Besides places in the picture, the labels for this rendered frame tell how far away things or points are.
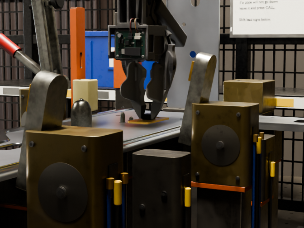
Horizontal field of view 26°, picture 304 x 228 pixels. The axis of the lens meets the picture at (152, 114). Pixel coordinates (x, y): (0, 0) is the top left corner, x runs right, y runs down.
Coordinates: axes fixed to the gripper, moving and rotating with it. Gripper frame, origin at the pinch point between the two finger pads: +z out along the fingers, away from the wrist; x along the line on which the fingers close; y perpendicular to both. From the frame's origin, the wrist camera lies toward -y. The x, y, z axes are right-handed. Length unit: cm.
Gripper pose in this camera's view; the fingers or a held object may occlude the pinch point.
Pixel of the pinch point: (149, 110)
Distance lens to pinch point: 108.6
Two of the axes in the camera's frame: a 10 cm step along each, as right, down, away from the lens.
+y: -4.6, 1.0, -8.8
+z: 0.0, 9.9, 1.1
